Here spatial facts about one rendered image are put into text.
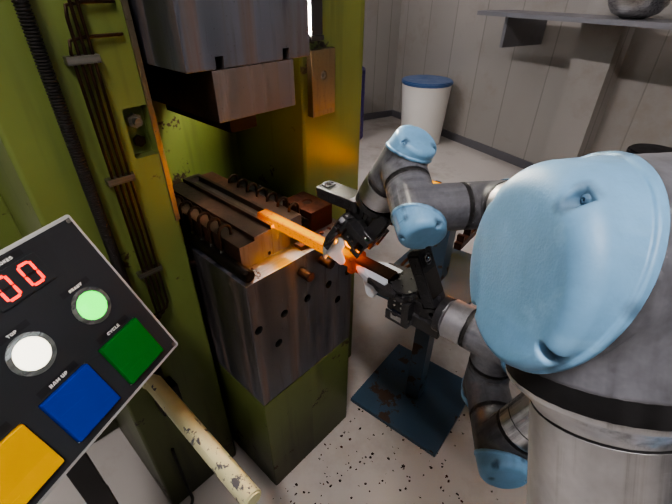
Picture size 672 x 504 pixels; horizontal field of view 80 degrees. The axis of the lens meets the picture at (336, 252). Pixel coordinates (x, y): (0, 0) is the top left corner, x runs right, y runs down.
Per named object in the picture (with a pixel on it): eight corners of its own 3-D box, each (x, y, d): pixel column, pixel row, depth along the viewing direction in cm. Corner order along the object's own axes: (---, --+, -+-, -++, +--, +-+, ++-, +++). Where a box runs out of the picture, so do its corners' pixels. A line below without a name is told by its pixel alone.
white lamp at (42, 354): (61, 360, 54) (49, 338, 52) (22, 381, 51) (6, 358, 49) (54, 349, 56) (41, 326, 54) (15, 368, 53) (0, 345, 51)
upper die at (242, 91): (295, 105, 90) (293, 58, 84) (219, 123, 77) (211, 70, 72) (195, 79, 113) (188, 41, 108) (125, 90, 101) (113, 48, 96)
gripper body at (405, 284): (381, 316, 81) (432, 346, 75) (383, 283, 77) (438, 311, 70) (402, 298, 86) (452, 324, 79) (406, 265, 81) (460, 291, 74)
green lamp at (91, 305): (116, 313, 62) (107, 291, 60) (84, 328, 59) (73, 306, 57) (107, 304, 64) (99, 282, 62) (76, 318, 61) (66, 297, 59)
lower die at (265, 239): (302, 238, 109) (301, 211, 105) (242, 270, 97) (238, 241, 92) (215, 193, 133) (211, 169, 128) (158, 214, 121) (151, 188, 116)
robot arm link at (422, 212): (479, 219, 56) (458, 163, 62) (402, 224, 55) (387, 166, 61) (461, 250, 63) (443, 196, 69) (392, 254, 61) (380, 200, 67)
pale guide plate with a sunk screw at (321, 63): (335, 111, 117) (335, 47, 107) (313, 118, 111) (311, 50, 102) (330, 110, 118) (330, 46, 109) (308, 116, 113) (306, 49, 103)
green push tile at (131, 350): (164, 349, 68) (136, 316, 65) (133, 384, 62) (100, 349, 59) (158, 350, 69) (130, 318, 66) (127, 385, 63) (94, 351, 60)
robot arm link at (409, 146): (403, 152, 59) (392, 114, 63) (371, 200, 67) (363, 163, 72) (447, 162, 62) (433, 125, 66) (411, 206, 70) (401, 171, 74)
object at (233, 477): (265, 497, 84) (262, 484, 81) (244, 517, 81) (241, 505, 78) (163, 380, 109) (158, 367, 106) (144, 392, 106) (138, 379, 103)
